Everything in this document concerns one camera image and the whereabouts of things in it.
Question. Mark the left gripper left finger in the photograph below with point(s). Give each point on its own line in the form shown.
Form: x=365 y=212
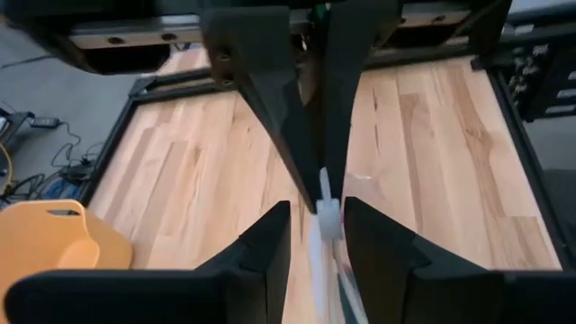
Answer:
x=180 y=297

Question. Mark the clear plastic bag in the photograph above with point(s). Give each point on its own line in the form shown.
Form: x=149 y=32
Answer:
x=328 y=216

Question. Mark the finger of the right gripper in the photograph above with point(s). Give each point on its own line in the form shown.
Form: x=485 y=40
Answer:
x=346 y=90
x=270 y=90

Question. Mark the yellow plastic bin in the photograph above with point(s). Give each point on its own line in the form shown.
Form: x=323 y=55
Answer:
x=45 y=238

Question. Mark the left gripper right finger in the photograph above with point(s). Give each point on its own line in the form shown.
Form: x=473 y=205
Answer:
x=427 y=299

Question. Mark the black power adapter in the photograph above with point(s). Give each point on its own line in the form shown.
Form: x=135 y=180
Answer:
x=45 y=122

